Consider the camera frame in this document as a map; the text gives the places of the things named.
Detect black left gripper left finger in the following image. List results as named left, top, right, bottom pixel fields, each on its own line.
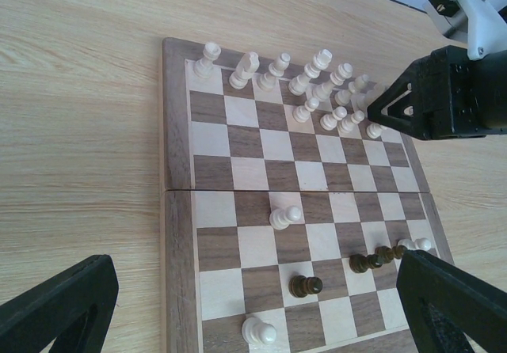
left=1, top=255, right=119, bottom=352

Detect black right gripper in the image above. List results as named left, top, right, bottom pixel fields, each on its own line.
left=367, top=46, right=506, bottom=139

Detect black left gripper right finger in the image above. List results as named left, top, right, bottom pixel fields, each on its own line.
left=396, top=250, right=506, bottom=352

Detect white pawn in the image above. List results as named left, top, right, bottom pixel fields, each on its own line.
left=292, top=97, right=320, bottom=123
left=269, top=206, right=303, bottom=230
left=337, top=110, right=365, bottom=134
left=242, top=317, right=277, bottom=345
left=366, top=123, right=387, bottom=139
left=397, top=237, right=432, bottom=252
left=320, top=106, right=348, bottom=131

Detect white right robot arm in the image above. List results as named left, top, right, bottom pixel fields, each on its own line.
left=367, top=0, right=506, bottom=140

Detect dark pawn on board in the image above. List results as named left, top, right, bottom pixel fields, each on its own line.
left=349, top=254, right=384, bottom=274
left=375, top=245, right=407, bottom=264
left=288, top=275, right=323, bottom=298

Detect wooden chess board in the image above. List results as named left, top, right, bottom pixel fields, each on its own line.
left=159, top=37, right=452, bottom=352

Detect white knight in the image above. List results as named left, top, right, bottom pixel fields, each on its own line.
left=351, top=83, right=386, bottom=112
left=229, top=51, right=260, bottom=89

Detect white bishop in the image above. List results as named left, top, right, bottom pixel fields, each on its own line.
left=257, top=52, right=291, bottom=92
left=334, top=74, right=370, bottom=106

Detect white queen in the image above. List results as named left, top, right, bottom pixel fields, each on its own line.
left=311, top=63, right=353, bottom=101

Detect white king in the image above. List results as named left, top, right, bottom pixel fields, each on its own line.
left=288, top=48, right=333, bottom=96

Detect white rook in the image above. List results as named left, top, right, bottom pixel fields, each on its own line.
left=193, top=41, right=221, bottom=79

